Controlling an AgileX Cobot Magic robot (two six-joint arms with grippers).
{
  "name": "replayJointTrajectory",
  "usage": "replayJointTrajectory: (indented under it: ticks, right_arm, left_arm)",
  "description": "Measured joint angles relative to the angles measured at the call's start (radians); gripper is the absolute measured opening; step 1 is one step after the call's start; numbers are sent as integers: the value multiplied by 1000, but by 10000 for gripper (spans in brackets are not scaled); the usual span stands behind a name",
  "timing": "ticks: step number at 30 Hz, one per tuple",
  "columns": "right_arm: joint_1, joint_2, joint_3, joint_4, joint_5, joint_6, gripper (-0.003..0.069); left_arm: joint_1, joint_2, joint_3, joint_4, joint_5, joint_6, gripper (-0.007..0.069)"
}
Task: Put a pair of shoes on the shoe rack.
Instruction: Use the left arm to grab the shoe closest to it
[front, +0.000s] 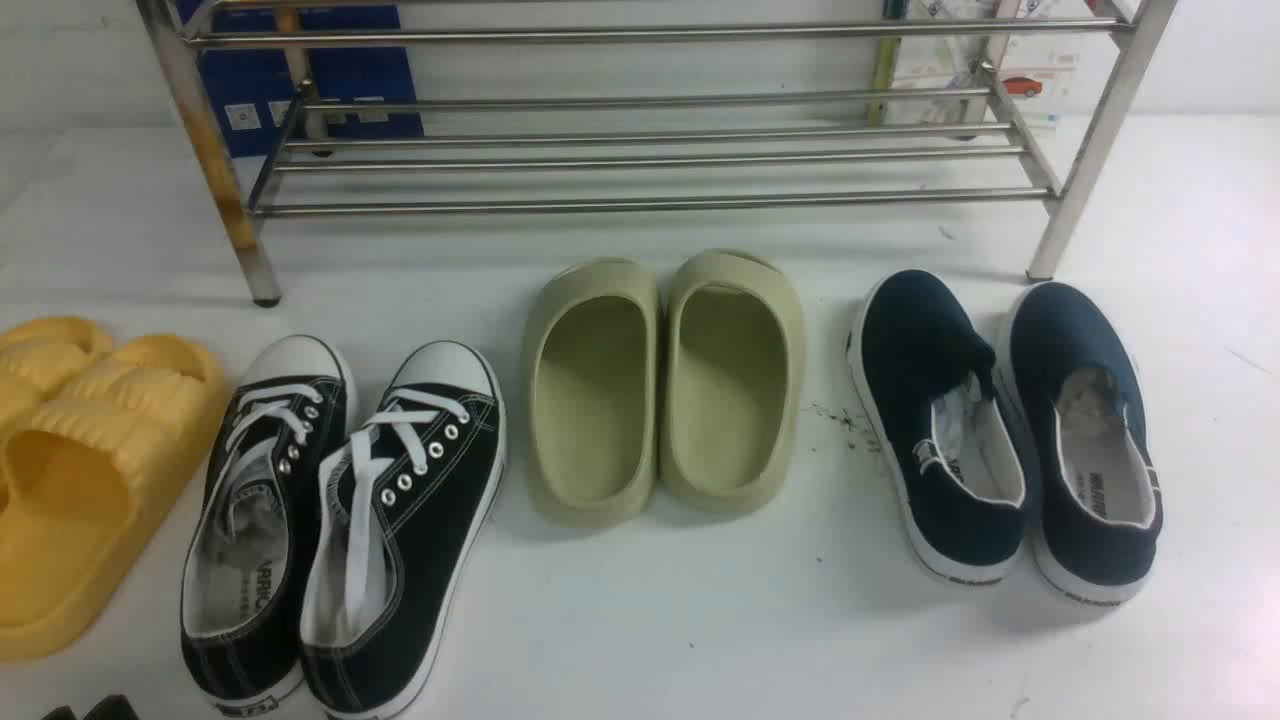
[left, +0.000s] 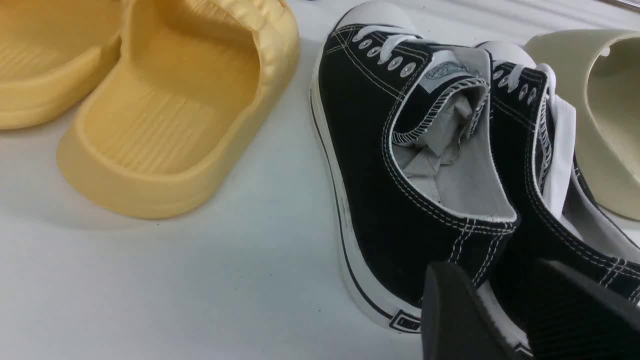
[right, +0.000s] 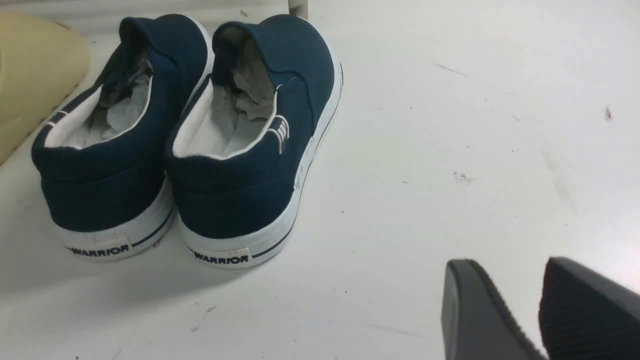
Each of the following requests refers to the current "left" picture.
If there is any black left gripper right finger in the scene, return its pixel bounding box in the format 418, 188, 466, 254
527, 260, 640, 360

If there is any black canvas sneaker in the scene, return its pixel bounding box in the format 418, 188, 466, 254
310, 0, 521, 334
474, 41, 640, 357

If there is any yellow ridged slipper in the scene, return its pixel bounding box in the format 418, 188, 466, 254
0, 0, 127, 130
56, 0, 300, 219

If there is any left olive foam slipper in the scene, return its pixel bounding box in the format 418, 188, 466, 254
525, 29, 640, 220

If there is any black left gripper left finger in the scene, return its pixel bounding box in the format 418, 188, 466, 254
421, 262, 522, 360

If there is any right yellow ridged slipper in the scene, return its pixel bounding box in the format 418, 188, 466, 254
56, 0, 300, 219

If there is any left yellow ridged slipper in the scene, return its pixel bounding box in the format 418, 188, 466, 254
0, 0, 127, 130

